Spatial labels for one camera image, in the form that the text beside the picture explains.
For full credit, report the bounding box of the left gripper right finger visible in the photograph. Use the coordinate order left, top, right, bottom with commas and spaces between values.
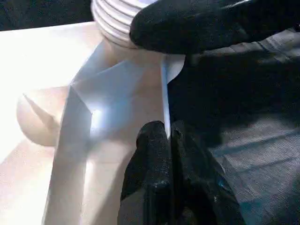
171, 120, 245, 225

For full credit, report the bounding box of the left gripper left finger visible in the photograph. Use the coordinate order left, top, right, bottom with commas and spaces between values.
117, 121, 176, 225

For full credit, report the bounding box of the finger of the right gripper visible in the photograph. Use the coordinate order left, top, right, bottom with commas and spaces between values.
129, 0, 300, 56

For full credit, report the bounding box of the white plastic table leg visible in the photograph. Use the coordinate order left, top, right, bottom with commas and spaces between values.
90, 0, 162, 50

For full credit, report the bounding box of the white plastic table top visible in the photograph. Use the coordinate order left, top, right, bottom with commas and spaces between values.
0, 21, 188, 225

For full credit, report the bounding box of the black plastic mat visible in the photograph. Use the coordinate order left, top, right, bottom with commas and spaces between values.
0, 0, 300, 225

